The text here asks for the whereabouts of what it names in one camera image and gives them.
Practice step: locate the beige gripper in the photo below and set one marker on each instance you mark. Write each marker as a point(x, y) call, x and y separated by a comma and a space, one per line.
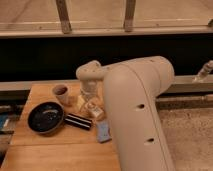
point(87, 95)

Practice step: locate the white plastic bottle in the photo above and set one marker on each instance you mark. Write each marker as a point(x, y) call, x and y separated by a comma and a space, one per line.
point(94, 110)

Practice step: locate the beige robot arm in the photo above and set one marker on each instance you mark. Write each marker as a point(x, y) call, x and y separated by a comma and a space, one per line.
point(129, 92)

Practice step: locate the small ceramic cup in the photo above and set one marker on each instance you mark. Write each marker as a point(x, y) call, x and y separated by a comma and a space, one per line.
point(61, 93)

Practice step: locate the dark ceramic bowl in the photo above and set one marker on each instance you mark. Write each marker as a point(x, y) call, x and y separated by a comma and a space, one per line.
point(45, 117)

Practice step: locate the black striped box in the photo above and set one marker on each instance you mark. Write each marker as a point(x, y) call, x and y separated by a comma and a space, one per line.
point(78, 121)

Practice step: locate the blue sponge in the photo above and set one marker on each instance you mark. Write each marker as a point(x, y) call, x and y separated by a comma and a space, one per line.
point(103, 134)

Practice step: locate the blue object at left edge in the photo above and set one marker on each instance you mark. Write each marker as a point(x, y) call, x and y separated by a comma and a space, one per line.
point(4, 119)

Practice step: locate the white fixture at right edge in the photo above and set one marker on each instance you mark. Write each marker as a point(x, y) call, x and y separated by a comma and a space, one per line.
point(204, 72)

